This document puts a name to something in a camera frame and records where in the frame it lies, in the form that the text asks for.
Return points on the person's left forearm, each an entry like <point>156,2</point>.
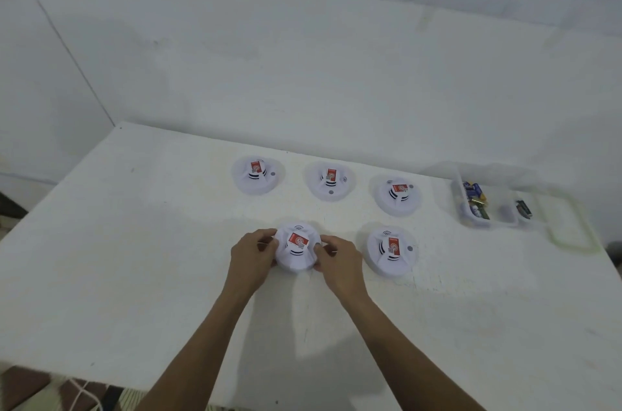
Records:
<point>194,357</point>

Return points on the black battery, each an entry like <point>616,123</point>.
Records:
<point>524,209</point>

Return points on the person's left hand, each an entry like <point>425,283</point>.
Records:
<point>250,265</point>

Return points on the person's right forearm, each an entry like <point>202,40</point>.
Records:
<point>413,357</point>

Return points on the pile of assorted batteries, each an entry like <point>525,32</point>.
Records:
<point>475,202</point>

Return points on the person's right hand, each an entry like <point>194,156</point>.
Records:
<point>347,270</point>

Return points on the cream fabric with pink dots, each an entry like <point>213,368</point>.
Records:
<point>614,255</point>

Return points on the clear lid with green rim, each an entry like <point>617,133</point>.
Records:
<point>590,231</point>

